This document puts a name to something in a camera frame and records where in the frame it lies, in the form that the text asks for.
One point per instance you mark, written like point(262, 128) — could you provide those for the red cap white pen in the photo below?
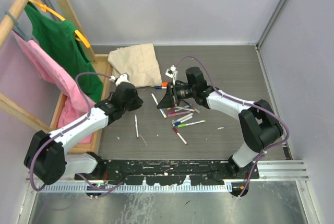
point(179, 135)

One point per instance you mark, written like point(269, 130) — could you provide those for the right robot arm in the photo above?
point(260, 127)

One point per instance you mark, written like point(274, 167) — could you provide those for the yellow end rainbow pen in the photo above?
point(176, 109)

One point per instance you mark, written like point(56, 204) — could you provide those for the lilac pen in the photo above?
point(176, 114)

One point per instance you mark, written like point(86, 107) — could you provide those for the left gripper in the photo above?
point(136, 104)

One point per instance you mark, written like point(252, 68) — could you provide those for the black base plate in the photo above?
point(166, 172)

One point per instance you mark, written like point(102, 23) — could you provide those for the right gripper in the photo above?
point(167, 101)

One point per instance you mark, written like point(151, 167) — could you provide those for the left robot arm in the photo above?
point(47, 156)

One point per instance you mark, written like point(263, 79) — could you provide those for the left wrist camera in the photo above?
point(122, 78)

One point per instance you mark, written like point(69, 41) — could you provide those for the yellow hanger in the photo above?
point(54, 15)

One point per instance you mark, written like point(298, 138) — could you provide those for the blue end white marker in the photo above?
point(182, 121)

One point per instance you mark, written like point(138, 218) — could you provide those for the green shirt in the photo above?
point(57, 39)

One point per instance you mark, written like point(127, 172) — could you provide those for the dark purple clear pen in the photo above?
point(192, 106)

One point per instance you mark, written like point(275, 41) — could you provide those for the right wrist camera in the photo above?
point(172, 73)

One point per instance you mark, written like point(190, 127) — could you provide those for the pink shirt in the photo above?
point(60, 83)

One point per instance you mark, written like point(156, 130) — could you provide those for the dark blue cap marker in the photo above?
point(163, 113)

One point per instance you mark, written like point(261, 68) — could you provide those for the green cap rainbow pen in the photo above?
point(189, 124)

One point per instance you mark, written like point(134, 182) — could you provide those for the grey end white marker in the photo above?
point(184, 117)

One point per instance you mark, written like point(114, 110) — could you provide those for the grey cable duct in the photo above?
point(82, 187)

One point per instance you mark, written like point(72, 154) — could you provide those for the orange black highlighter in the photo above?
point(164, 85)

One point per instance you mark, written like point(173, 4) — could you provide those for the magenta end rainbow pen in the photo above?
point(136, 126)

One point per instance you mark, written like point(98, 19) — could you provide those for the grey hanger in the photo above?
point(17, 28)

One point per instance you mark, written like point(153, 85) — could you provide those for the beige folded cloth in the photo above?
point(139, 61)

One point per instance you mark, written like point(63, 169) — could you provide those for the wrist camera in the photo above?
point(122, 78)
point(172, 73)

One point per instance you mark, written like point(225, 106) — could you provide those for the wooden clothes rack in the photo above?
point(95, 87)

